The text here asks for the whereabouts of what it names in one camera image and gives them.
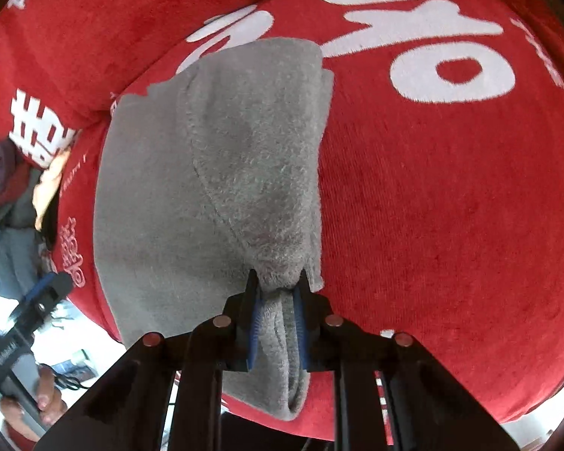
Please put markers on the person's left hand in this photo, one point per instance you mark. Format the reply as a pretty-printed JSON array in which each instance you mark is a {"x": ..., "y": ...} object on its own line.
[{"x": 49, "y": 399}]

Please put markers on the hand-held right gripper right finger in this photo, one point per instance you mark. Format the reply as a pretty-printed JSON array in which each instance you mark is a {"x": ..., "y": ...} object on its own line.
[{"x": 302, "y": 333}]

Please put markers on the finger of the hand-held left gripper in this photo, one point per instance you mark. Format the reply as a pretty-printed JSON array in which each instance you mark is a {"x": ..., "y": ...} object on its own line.
[{"x": 42, "y": 296}]

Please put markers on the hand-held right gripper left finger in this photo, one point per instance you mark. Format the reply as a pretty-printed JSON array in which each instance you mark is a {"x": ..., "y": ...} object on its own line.
[{"x": 256, "y": 333}]

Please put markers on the grey blue garment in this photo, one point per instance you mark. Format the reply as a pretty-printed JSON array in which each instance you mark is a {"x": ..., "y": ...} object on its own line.
[{"x": 11, "y": 244}]

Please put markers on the purple cloth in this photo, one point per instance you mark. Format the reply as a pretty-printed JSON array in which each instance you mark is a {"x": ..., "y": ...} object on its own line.
[{"x": 2, "y": 169}]

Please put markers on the grey fleece garment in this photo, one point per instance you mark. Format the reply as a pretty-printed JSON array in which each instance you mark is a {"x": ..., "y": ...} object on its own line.
[{"x": 169, "y": 197}]

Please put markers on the blue packet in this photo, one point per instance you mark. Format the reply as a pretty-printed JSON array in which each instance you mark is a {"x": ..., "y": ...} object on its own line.
[{"x": 73, "y": 366}]

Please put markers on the beige cloth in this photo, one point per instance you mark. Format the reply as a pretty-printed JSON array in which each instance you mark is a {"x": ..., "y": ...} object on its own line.
[{"x": 51, "y": 188}]

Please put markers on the red printed blanket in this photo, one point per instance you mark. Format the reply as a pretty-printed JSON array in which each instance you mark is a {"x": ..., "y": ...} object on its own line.
[{"x": 427, "y": 197}]

